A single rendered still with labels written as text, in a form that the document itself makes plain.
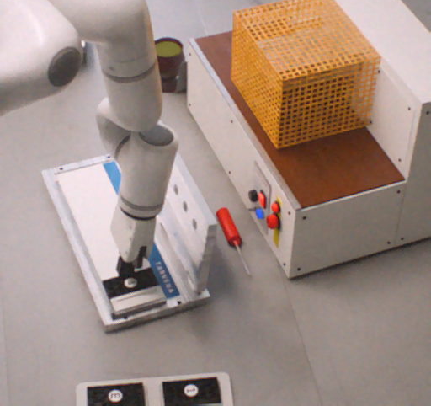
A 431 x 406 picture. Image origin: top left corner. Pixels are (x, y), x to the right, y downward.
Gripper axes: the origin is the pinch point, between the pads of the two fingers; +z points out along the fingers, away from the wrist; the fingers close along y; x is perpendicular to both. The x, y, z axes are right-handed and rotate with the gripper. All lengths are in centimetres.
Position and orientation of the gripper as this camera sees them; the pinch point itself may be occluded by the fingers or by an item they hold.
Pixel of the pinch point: (125, 264)
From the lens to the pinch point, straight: 208.4
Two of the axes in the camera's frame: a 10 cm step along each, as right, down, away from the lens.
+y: 3.7, 6.5, -6.6
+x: 9.0, -0.9, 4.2
